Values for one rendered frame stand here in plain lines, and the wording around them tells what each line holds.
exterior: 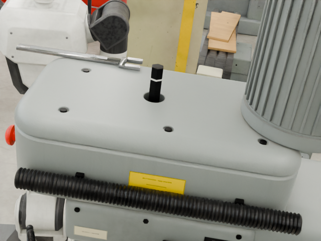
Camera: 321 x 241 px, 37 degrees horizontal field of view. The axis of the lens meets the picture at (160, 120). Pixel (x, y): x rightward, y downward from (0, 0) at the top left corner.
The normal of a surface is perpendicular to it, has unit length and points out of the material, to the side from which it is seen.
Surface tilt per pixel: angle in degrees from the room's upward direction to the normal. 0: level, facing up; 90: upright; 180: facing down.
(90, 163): 90
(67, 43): 90
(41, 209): 66
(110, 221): 90
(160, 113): 0
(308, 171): 0
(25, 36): 90
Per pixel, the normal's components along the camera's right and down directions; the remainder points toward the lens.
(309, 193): 0.11, -0.84
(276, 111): -0.68, 0.32
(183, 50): -0.12, 0.52
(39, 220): 0.07, 0.37
